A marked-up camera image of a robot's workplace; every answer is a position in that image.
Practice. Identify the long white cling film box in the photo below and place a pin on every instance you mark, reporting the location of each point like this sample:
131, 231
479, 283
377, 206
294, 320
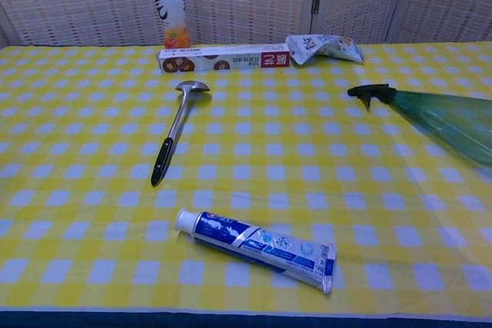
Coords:
230, 59

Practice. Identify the crumpled white snack bag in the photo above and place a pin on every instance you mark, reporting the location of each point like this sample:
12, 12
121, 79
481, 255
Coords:
326, 48

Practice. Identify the white blue toothpaste tube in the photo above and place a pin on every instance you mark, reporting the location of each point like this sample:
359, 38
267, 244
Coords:
261, 245

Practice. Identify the yellow white checked tablecloth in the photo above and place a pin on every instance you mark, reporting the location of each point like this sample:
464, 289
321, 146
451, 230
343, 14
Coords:
269, 159

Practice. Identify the orange drink bottle black cap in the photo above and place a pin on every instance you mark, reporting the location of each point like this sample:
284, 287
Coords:
173, 9

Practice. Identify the green spray bottle black trigger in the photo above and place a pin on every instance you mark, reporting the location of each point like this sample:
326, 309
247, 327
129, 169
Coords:
442, 116

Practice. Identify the metal screen hinge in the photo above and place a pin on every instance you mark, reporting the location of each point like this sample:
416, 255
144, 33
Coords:
316, 4

